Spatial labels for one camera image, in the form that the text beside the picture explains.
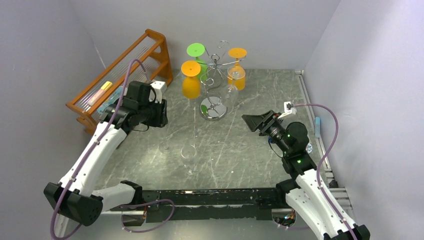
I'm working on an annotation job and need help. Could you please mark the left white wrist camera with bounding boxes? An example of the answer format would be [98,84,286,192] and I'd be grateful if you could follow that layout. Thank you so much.
[149,80,167,103]

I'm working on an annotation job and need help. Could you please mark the orange goblet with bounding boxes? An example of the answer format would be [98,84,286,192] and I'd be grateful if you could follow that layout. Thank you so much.
[181,60,201,99]
[227,47,247,91]

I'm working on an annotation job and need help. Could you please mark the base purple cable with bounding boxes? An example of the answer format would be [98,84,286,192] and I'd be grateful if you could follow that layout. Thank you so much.
[115,198,176,234]

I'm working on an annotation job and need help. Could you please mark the orange wooden shelf rack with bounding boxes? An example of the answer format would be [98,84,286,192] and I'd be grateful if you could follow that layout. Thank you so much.
[66,29,174,135]

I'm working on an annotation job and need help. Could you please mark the clear wine glass front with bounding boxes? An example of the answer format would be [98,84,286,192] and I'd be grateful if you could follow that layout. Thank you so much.
[180,144,197,175]

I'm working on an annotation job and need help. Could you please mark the green plastic goblet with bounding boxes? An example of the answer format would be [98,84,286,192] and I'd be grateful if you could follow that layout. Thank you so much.
[186,42,208,82]

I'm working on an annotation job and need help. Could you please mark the silver wire glass rack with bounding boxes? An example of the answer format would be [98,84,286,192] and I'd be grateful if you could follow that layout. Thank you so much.
[197,46,236,122]

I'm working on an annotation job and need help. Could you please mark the blue white bottle cap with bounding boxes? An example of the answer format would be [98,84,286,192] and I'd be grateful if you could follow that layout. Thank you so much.
[305,143,313,154]

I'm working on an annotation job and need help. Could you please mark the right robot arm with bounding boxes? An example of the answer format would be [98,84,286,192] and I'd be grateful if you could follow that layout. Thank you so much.
[242,110,371,240]

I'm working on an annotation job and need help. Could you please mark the yellow pink highlighter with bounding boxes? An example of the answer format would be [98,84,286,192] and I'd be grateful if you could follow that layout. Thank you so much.
[87,81,113,107]

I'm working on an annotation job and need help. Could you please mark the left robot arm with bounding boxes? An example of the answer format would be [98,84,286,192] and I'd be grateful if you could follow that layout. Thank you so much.
[43,80,168,226]

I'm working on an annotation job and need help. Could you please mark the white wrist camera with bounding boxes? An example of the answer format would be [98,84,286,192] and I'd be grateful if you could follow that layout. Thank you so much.
[277,101,297,121]
[149,80,167,103]

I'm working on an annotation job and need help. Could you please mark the black base frame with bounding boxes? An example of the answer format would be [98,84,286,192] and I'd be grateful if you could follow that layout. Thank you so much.
[109,187,329,227]

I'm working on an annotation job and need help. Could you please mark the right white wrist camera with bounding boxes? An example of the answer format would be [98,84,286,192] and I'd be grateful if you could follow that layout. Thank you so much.
[277,101,297,121]

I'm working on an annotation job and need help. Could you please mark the light blue clip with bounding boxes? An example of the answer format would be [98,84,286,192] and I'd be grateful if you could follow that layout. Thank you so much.
[314,117,321,139]

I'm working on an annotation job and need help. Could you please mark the clear wine glass handled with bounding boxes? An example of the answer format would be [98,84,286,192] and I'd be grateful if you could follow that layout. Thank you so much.
[221,73,239,109]

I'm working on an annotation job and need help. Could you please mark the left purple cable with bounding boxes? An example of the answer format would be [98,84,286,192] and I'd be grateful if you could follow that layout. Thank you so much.
[49,58,153,240]

